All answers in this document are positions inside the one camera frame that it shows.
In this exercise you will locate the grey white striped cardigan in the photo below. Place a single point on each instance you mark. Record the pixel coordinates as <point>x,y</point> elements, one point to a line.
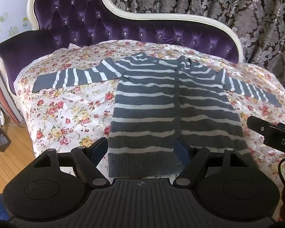
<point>144,114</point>

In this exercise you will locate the floral bed blanket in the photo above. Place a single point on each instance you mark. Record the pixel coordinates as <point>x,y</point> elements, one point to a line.
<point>68,114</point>

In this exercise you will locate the reddish brown panel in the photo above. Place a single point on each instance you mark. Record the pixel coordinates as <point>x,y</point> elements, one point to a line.
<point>2,92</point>

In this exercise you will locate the brown damask curtain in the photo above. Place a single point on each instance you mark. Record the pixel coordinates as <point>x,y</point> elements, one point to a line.
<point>228,4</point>

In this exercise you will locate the green wall stickers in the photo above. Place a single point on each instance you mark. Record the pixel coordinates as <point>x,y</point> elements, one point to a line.
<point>4,26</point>

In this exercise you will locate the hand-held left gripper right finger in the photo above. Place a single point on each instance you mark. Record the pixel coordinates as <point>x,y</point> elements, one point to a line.
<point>181,153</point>

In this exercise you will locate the purple tufted sofa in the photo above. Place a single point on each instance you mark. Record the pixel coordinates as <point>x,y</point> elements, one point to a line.
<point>80,16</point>

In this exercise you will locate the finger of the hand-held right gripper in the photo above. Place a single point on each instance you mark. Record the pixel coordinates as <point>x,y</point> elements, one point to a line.
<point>257,124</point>

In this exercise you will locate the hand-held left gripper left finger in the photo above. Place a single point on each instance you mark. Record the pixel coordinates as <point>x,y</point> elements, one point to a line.
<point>100,148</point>

